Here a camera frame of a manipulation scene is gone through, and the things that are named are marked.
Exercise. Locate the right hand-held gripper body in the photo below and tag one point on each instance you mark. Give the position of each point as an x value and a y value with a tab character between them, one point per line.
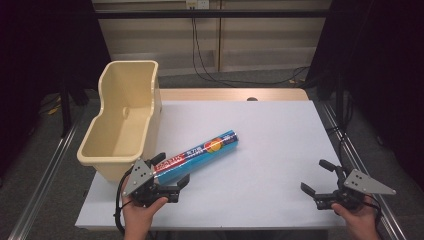
361	184

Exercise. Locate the person's left hand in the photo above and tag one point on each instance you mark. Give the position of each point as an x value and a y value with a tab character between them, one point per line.
140	215

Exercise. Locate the cream plastic bin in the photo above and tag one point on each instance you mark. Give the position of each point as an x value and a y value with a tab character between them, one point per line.
126	100

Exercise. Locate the blue cling film roll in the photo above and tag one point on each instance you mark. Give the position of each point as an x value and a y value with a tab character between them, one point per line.
200	151

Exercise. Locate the metal floor rail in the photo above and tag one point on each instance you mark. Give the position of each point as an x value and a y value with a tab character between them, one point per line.
43	186
366	173

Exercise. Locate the black metal stand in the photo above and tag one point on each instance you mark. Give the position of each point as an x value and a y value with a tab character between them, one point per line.
340	100
65	113

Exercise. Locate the white table mat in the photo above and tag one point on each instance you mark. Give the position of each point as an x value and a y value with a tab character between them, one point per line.
266	173

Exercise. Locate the black horizontal bar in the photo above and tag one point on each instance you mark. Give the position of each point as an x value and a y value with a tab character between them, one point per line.
233	13

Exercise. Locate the person's right hand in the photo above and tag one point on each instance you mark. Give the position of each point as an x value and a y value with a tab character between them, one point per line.
358	221

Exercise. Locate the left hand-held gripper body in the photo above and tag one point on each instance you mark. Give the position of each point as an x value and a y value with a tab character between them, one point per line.
139	176

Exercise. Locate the white wall socket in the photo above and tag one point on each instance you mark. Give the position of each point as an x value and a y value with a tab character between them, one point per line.
197	4

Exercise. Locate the black curtain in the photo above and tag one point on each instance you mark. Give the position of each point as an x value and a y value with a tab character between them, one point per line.
40	50
383	66

